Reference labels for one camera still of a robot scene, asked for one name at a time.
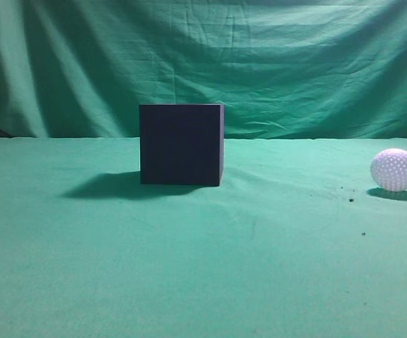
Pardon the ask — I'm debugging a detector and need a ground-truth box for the white dimpled golf ball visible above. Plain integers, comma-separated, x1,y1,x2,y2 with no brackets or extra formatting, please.
370,148,407,192

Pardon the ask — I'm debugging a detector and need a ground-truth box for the dark blue cube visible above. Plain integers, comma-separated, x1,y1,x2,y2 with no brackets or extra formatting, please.
139,104,225,187

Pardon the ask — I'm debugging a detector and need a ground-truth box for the green table cloth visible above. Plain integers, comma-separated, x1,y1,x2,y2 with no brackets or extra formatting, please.
0,138,407,337

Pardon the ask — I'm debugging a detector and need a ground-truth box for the green backdrop curtain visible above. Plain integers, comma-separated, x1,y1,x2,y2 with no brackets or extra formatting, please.
0,1,407,139

